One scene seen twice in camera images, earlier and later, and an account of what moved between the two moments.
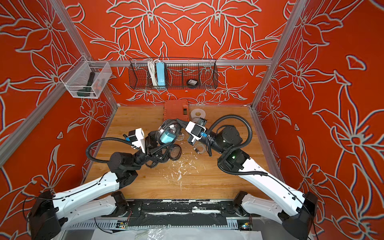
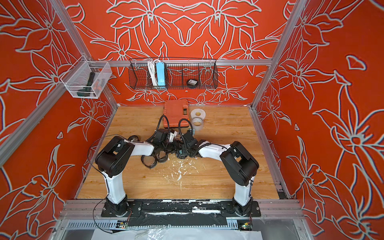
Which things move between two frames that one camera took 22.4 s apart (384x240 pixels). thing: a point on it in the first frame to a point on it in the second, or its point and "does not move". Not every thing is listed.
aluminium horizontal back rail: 182,62 does not move
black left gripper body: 149,148 to 170,148
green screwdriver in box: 86,90 does not move
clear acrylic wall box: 86,79 does not move
